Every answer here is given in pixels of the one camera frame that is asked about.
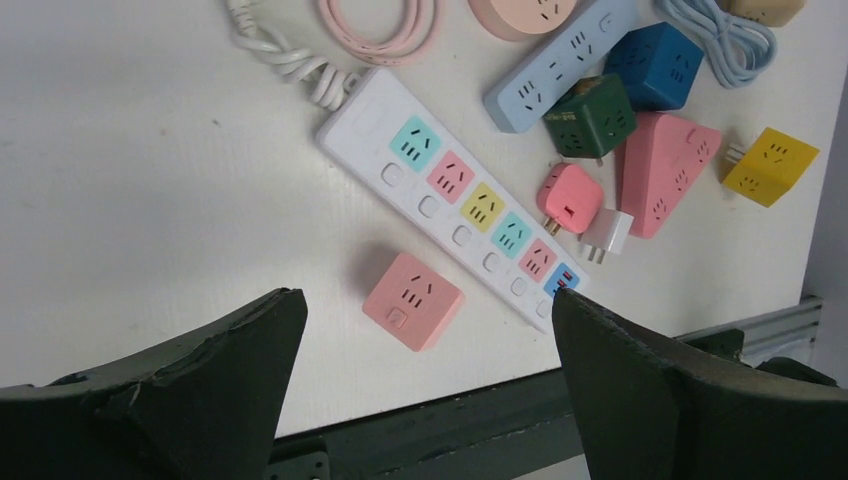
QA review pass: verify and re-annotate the light blue power strip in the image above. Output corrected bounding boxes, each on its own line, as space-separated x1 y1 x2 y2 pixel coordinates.
483 0 639 134

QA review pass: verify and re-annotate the pink plug adapter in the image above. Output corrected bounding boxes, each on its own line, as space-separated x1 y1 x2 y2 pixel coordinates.
536 163 604 236

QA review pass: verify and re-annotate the white USB charger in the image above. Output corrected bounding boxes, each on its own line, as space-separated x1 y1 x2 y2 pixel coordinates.
579 208 634 264

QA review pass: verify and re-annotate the aluminium frame rail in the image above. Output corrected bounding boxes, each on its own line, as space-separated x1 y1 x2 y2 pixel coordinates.
676 295 824 367

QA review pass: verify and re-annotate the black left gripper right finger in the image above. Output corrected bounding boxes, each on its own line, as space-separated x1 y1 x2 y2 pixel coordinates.
552 288 847 479

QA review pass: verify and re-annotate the white coiled cable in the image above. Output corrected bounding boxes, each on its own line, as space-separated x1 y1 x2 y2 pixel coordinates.
225 0 362 111

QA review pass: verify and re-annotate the yellow cube socket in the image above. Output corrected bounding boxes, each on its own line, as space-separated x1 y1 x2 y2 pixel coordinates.
721 127 820 208

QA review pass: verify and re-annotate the blue cube socket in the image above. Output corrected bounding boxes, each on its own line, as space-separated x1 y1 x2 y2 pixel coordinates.
603 22 704 111

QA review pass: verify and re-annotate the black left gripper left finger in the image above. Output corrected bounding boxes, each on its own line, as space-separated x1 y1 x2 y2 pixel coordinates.
1 288 308 479

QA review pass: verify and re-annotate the pink round socket base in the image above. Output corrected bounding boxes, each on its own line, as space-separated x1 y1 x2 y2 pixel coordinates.
468 0 578 42

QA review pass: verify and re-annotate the white power strip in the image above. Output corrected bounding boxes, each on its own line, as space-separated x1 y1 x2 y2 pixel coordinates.
316 67 589 333

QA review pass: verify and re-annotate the dark green cube adapter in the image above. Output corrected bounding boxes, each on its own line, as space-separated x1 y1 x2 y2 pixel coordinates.
542 74 637 159

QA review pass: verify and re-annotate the tan cube socket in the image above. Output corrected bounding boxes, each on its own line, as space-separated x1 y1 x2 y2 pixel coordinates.
724 0 807 27

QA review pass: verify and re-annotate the pink cube socket adapter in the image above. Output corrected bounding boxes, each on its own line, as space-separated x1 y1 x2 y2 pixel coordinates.
362 253 465 352

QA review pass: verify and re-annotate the pink cable with plug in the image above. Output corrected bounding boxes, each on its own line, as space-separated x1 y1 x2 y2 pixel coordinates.
316 0 443 68

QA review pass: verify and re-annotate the pink triangular power strip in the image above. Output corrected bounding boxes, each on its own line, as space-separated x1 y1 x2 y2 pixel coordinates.
619 112 723 239

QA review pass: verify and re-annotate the light blue cable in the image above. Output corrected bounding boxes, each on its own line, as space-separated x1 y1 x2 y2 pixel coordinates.
653 0 778 90

